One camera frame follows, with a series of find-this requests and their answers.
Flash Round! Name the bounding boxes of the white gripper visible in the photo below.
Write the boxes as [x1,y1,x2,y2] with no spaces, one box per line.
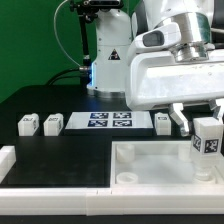
[125,22,224,137]

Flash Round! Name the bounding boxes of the white square tabletop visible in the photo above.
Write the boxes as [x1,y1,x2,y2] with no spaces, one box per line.
[110,140,224,188]

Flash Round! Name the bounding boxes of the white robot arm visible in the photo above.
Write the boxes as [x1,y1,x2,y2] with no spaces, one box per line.
[87,0,224,136]

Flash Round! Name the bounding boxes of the white U-shaped fence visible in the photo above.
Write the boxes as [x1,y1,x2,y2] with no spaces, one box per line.
[0,155,224,216]

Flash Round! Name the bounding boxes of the marker tag sheet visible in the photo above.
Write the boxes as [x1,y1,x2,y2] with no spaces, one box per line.
[66,111,153,130]

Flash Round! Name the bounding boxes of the black base cables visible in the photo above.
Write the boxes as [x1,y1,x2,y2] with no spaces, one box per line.
[46,65,93,86]

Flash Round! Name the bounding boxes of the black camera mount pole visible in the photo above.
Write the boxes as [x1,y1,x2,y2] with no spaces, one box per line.
[69,0,124,66]

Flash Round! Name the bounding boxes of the grey cable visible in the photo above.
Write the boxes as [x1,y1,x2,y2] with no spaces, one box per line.
[53,0,83,68]

